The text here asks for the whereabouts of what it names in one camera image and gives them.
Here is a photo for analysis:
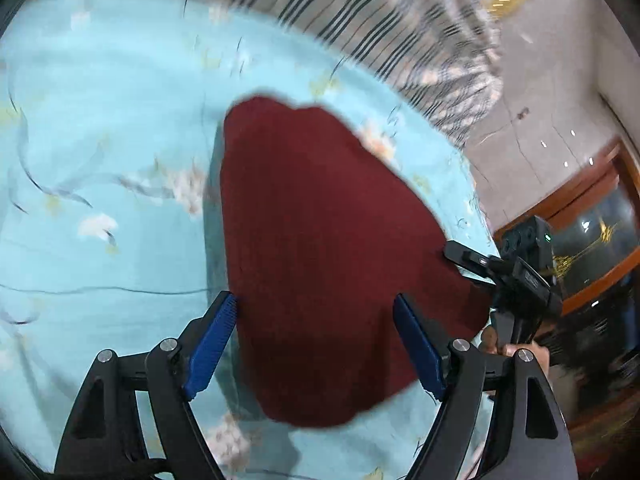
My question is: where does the plaid quilt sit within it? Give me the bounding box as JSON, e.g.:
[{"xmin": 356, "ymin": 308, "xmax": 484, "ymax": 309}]
[{"xmin": 40, "ymin": 0, "xmax": 506, "ymax": 148}]

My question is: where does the wooden glass cabinet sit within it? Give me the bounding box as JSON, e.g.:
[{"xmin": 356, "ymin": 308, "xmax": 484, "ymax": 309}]
[{"xmin": 492, "ymin": 137, "xmax": 640, "ymax": 431}]

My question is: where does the person's right hand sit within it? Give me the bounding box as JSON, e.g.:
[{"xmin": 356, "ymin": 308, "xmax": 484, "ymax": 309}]
[{"xmin": 481, "ymin": 327, "xmax": 552, "ymax": 377}]

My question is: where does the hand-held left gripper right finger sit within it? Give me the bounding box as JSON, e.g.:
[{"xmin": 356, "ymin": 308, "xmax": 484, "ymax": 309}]
[{"xmin": 392, "ymin": 292, "xmax": 581, "ymax": 480}]

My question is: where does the maroon hooded sweater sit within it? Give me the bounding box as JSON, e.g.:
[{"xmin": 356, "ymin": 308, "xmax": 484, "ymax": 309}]
[{"xmin": 220, "ymin": 94, "xmax": 493, "ymax": 428}]

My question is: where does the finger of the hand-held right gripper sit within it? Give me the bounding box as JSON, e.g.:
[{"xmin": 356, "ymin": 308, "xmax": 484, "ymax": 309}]
[{"xmin": 444, "ymin": 240, "xmax": 502, "ymax": 286}]

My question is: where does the light blue floral bedsheet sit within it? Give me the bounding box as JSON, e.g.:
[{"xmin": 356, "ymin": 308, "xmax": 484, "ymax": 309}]
[{"xmin": 0, "ymin": 0, "xmax": 501, "ymax": 480}]

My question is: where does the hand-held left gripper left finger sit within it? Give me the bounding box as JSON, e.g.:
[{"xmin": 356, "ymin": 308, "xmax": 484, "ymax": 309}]
[{"xmin": 54, "ymin": 290, "xmax": 238, "ymax": 480}]

